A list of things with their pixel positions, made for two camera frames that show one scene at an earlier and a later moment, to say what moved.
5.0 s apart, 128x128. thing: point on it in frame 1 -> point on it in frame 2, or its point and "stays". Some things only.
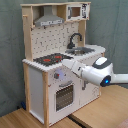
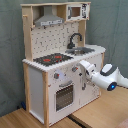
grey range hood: [48, 19] stays
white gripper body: [73, 65] -> [89, 67]
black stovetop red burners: [51, 59] stays
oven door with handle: [64, 96] stays
